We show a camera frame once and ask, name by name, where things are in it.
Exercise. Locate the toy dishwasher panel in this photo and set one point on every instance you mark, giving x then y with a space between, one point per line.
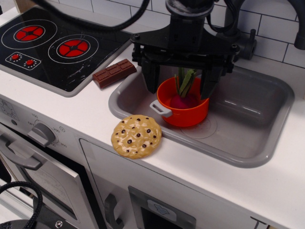
151 213

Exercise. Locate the magenta toy beet green leaves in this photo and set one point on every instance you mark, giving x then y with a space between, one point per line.
183 84

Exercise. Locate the orange toy pot grey handles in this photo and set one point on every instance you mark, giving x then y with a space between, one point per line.
167 96

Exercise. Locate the toy oven door grey handle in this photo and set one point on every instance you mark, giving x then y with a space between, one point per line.
61 187

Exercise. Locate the grey oven temperature knob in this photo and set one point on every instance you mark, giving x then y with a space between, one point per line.
41 134

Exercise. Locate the toy chocolate chip cookie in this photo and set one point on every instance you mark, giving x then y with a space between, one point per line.
136 136

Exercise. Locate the black toy stove top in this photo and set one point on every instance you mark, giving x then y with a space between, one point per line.
42 49

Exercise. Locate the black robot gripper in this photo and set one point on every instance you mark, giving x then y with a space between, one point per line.
184 43

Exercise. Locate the grey toy sink basin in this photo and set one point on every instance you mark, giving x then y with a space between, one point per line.
247 112

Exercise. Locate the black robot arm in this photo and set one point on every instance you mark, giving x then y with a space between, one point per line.
191 9

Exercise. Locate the brown toy chocolate bar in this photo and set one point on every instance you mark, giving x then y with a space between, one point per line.
113 73

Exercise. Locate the white cabinet door grey handle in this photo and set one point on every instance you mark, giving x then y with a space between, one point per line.
113 199

